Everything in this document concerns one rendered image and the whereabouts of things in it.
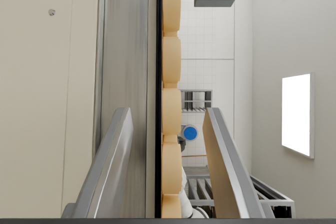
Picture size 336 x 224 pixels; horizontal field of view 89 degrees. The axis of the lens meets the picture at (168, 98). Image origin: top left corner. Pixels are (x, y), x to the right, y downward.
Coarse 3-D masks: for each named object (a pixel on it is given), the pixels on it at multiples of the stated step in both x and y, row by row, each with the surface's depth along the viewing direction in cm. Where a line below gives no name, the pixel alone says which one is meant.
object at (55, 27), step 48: (0, 0) 18; (48, 0) 18; (96, 0) 18; (0, 48) 17; (48, 48) 17; (96, 48) 18; (0, 96) 17; (48, 96) 17; (96, 96) 17; (0, 144) 17; (48, 144) 17; (96, 144) 17; (0, 192) 16; (48, 192) 16
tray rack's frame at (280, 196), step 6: (258, 180) 167; (264, 186) 155; (270, 192) 151; (276, 192) 138; (282, 198) 131; (288, 198) 127; (288, 210) 125; (294, 210) 122; (288, 216) 128; (294, 216) 121
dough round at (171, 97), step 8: (168, 88) 18; (176, 88) 18; (168, 96) 16; (176, 96) 16; (168, 104) 16; (176, 104) 16; (168, 112) 16; (176, 112) 16; (168, 120) 16; (176, 120) 16; (168, 128) 16; (176, 128) 16
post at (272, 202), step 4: (192, 200) 124; (196, 200) 124; (200, 200) 124; (204, 200) 124; (208, 200) 124; (212, 200) 124; (260, 200) 124; (264, 200) 124; (268, 200) 124; (272, 200) 124; (276, 200) 124; (280, 200) 124; (284, 200) 124; (288, 200) 124; (292, 200) 124; (192, 204) 123; (196, 204) 123; (200, 204) 123; (204, 204) 123; (208, 204) 123; (212, 204) 123; (272, 204) 123; (276, 204) 123; (280, 204) 123; (284, 204) 123; (288, 204) 123; (292, 204) 123
